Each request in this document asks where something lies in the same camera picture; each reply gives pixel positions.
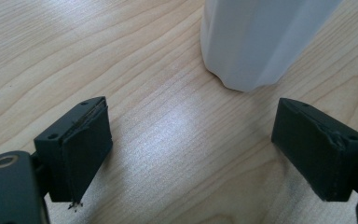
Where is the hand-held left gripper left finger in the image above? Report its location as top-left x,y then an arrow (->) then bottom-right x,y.
33,95 -> 114,203

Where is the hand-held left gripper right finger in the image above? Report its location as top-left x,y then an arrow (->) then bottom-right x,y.
270,97 -> 358,203

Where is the white pump bottle blue cap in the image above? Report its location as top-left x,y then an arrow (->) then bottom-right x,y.
200,0 -> 344,93

